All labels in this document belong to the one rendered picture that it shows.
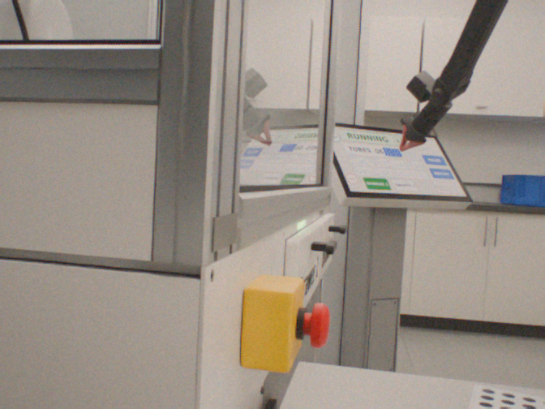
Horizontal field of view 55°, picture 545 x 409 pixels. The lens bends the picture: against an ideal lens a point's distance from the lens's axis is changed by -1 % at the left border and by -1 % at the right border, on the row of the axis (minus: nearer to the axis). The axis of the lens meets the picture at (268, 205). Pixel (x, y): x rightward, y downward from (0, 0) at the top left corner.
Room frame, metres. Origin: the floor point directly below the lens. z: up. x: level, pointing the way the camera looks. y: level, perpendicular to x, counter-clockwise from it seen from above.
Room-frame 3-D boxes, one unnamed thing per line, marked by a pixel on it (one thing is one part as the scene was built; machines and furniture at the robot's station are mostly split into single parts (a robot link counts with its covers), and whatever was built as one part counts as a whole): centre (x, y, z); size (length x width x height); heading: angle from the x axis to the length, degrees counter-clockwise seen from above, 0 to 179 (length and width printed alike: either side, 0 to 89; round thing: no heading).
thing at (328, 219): (1.11, -0.12, 0.87); 0.29 x 0.02 x 0.11; 169
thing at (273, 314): (0.48, -0.01, 0.88); 0.07 x 0.05 x 0.07; 169
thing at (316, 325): (0.47, -0.05, 0.88); 0.04 x 0.03 x 0.04; 169
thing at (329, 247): (0.80, -0.09, 0.91); 0.07 x 0.04 x 0.01; 169
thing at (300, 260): (0.80, -0.06, 0.87); 0.29 x 0.02 x 0.11; 169
